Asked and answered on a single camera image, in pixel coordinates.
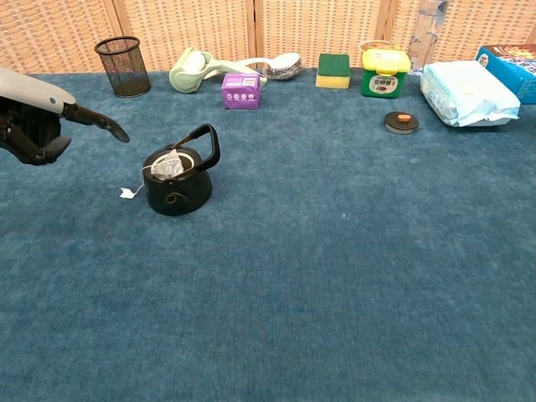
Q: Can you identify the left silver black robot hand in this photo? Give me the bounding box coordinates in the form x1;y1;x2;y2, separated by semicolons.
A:
0;66;131;167

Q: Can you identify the pyramid tea bag with tag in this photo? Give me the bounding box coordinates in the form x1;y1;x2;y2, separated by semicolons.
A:
119;148;188;201

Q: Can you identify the small black round lid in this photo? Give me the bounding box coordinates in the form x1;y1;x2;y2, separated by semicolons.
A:
384;111;420;136

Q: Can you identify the black mesh pen holder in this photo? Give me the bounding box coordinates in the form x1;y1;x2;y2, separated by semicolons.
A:
94;35;152;99

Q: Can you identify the pale green lint roller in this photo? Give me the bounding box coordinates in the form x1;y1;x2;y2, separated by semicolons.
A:
168;46;269;93

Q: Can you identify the bamboo folding screen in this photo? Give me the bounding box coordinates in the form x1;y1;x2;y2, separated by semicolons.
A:
0;0;536;75

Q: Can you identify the small purple box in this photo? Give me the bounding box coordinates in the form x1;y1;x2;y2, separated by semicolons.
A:
221;72;263;111

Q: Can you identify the green and yellow sponge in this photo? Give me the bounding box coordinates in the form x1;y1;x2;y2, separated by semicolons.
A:
315;53;352;90

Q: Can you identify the blue table cloth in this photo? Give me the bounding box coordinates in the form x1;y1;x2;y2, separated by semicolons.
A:
0;66;536;402

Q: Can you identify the orange-lidded snack cup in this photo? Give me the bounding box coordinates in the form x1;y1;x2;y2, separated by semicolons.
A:
360;39;399;54

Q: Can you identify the yellow box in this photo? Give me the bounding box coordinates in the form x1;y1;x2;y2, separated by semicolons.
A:
360;48;412;99

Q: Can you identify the clear plastic water bottle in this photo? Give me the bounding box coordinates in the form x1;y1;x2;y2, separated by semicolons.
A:
408;0;449;72

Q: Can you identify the light blue wet wipes pack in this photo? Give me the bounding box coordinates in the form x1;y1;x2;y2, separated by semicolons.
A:
420;60;522;128

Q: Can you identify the blue cookie box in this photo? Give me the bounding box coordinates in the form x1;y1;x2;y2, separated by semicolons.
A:
475;44;536;106

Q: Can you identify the black teapot with handle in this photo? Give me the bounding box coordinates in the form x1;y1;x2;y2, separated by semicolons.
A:
142;123;220;217

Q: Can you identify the white round long-handled brush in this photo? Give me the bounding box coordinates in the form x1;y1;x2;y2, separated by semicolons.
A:
246;52;303;81

